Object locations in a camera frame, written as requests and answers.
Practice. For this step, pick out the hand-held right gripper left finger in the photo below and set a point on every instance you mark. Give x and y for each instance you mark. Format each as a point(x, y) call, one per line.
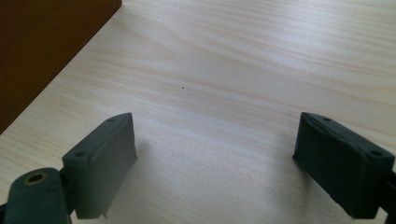
point(99, 168)

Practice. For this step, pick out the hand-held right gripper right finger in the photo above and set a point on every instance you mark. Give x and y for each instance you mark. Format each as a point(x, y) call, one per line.
point(339, 168)

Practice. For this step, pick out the brown wooden panel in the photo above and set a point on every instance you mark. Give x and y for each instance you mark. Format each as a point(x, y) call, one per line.
point(40, 53)

